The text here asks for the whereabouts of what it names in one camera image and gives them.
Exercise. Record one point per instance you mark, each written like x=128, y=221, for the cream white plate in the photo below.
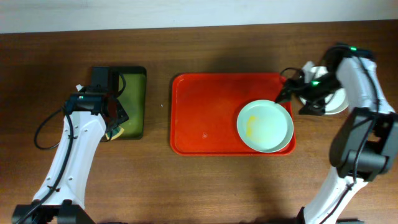
x=336, y=102

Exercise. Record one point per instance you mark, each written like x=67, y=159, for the red plastic tray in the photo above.
x=205, y=108

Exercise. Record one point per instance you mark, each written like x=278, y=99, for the green yellow sponge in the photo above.
x=114, y=133

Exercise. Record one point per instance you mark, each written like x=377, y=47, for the black tray with green liquid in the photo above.
x=132, y=80

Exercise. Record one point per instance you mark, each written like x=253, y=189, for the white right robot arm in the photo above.
x=366, y=144

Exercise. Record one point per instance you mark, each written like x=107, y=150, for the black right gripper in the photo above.
x=319, y=102

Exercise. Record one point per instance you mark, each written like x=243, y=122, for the light green plate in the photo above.
x=265, y=126

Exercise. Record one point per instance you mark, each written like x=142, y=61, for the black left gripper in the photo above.
x=115, y=112

